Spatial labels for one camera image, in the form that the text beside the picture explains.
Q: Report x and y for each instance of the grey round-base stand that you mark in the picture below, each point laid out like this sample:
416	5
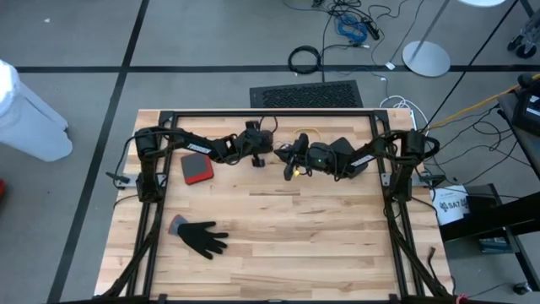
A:
426	59

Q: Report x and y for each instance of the black caster wheel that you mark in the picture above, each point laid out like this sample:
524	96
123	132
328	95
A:
525	50

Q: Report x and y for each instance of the white floor plug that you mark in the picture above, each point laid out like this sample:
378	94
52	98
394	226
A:
390	66

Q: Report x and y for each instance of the white power strip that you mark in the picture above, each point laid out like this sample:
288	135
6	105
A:
414	122

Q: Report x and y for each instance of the red and black pad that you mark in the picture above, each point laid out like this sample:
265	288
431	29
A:
196	166

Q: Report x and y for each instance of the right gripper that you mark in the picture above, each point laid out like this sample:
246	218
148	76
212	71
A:
304	156

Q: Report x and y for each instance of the white bagged bin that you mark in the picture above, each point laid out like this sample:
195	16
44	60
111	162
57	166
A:
29	122

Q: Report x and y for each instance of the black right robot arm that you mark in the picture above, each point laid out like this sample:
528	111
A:
371	158

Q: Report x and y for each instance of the white round disc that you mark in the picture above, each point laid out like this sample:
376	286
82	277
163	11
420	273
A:
481	2

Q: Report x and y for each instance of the black box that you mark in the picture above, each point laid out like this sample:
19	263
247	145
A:
483	198

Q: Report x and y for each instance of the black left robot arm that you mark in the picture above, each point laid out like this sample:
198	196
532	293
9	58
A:
198	148

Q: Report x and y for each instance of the black glove grey cuff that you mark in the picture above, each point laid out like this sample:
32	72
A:
200	238

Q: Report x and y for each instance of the black floor vent grille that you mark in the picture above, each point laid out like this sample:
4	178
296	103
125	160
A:
308	95

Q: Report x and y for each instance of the stack of books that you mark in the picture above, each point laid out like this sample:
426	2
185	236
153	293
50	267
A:
493	245

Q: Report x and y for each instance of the black electronic device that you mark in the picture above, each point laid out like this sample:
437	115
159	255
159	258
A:
529	110

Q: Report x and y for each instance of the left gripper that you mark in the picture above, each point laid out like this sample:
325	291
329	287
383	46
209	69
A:
257	141

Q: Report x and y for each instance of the grey side table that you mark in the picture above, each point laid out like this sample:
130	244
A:
527	148

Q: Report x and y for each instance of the black zip case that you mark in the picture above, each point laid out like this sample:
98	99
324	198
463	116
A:
342	145

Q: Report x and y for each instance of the black aluminium frame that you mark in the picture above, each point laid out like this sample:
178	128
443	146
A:
211	113

